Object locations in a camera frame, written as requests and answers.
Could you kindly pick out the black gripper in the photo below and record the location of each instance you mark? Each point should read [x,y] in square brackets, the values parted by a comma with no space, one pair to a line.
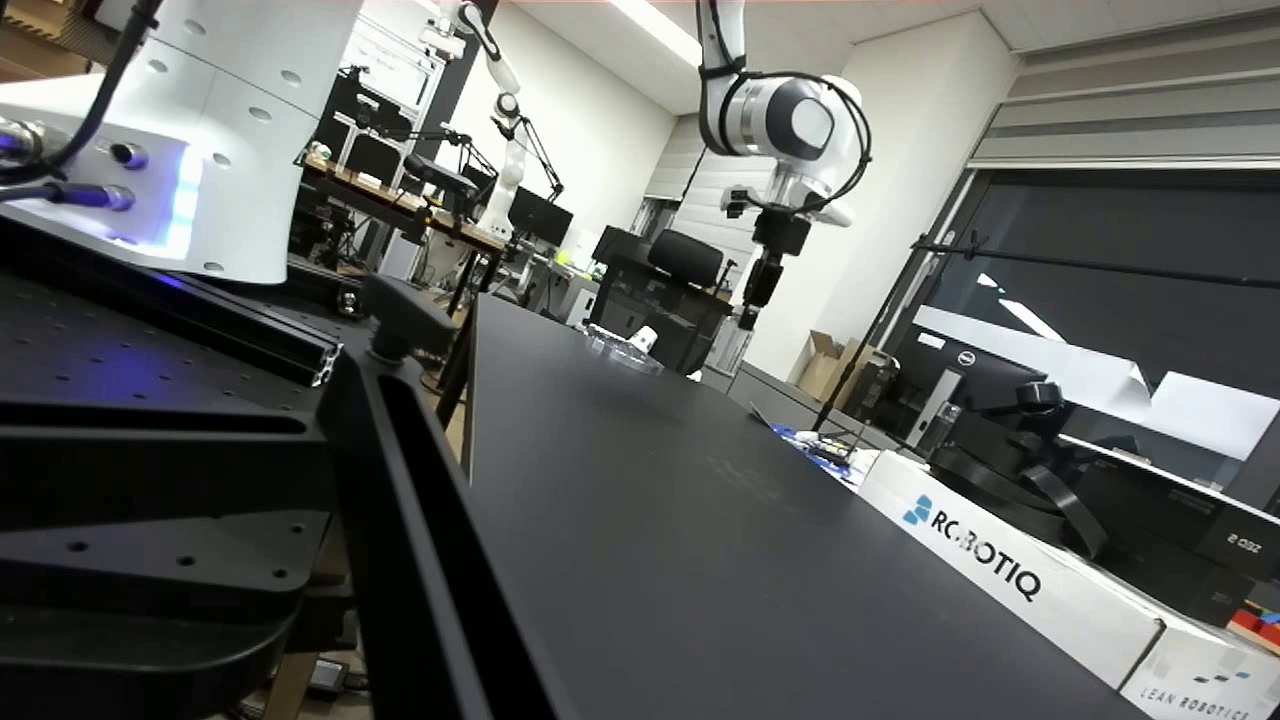
[781,232]

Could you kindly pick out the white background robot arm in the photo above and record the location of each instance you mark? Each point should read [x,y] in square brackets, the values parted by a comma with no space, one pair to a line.
[508,125]

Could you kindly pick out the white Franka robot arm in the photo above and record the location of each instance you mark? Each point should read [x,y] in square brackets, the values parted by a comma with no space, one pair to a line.
[227,147]

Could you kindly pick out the large black office chair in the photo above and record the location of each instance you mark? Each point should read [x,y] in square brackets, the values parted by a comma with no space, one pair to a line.
[684,257]

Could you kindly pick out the brown cardboard box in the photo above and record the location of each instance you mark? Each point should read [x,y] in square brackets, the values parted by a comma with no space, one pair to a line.
[826,361]

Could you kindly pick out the black tripod pole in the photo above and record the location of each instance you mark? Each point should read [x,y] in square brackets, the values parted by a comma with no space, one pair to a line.
[873,335]

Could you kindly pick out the small clear plastic item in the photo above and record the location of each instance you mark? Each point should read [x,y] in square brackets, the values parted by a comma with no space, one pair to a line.
[624,345]

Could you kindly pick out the small black office chair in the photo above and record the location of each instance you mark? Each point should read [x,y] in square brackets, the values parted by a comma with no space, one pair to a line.
[616,249]

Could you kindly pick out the blue packet on table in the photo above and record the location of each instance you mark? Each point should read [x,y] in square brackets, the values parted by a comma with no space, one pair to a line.
[818,445]

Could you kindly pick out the black computer monitor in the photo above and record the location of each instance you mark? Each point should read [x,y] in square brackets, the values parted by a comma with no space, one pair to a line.
[541,218]

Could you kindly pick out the long ceiling light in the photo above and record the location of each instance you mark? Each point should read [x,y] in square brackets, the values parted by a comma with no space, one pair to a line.
[660,33]

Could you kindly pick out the black equipment pile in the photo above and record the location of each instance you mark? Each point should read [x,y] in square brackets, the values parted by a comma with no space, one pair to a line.
[1022,452]

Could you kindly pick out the black horizontal rod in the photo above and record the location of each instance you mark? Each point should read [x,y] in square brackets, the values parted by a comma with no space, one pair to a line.
[1105,267]

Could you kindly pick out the white Robotiq box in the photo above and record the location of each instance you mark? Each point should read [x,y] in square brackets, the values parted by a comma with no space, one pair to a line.
[1012,567]

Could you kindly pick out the wooden workbench with equipment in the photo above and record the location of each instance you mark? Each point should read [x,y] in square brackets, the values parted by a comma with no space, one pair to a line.
[385,200]

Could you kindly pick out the small white printed box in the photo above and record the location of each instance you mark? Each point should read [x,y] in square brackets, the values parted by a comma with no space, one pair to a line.
[1202,683]

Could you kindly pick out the red item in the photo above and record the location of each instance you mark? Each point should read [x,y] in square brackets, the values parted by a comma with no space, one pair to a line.
[1258,626]

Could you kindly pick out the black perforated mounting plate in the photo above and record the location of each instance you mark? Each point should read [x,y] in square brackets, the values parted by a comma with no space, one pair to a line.
[120,400]

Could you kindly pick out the black table frame rail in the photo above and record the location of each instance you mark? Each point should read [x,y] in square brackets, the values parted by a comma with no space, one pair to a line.
[402,533]

